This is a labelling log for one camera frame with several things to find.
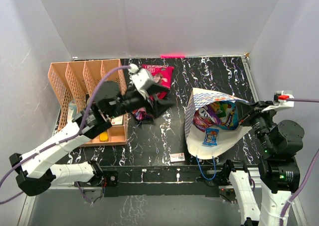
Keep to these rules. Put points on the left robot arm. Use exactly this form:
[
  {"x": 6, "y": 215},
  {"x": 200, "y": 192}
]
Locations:
[{"x": 38, "y": 170}]

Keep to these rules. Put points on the small white red box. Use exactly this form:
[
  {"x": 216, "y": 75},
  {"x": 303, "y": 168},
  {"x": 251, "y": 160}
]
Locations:
[{"x": 177, "y": 157}]

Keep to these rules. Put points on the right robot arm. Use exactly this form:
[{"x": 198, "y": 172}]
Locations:
[{"x": 278, "y": 169}]

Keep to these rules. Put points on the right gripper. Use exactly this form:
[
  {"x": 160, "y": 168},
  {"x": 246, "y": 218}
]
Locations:
[{"x": 244, "y": 109}]

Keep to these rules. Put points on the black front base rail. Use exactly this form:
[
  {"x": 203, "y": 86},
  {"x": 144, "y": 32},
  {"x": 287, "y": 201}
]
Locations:
[{"x": 160, "y": 180}]

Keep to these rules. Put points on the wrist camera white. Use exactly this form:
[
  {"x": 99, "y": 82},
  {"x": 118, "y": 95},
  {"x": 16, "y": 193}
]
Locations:
[
  {"x": 141, "y": 77},
  {"x": 281, "y": 102}
]

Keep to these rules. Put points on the pink popcorn snack bag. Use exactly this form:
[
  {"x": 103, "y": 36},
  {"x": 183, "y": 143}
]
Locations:
[{"x": 161, "y": 74}]

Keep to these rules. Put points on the checkered paper bag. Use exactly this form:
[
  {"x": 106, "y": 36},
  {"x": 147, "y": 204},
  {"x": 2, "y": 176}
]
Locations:
[{"x": 194, "y": 137}]

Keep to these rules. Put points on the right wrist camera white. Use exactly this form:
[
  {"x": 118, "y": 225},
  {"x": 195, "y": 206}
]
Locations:
[{"x": 281, "y": 102}]

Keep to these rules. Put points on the blue m&m packet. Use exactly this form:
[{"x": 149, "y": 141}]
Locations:
[{"x": 210, "y": 138}]

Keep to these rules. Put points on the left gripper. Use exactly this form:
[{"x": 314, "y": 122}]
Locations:
[{"x": 158, "y": 108}]

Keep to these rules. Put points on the colourful skittles bag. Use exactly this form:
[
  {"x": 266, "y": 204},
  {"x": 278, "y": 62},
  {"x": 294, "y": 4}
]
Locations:
[{"x": 226, "y": 113}]

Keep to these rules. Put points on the pink tape strip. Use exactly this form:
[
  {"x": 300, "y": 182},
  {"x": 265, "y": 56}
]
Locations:
[{"x": 172, "y": 55}]

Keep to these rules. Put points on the yellow item in organizer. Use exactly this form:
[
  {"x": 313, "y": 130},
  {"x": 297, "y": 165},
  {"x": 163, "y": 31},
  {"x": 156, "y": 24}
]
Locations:
[{"x": 103, "y": 137}]

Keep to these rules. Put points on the white blue tube in organizer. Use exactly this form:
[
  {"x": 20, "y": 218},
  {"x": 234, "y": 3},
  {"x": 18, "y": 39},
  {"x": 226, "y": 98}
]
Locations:
[{"x": 72, "y": 111}]

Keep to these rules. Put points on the orange plastic file organizer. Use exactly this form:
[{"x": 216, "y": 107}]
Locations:
[{"x": 75, "y": 81}]

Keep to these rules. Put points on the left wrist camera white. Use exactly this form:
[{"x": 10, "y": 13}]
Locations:
[{"x": 141, "y": 77}]

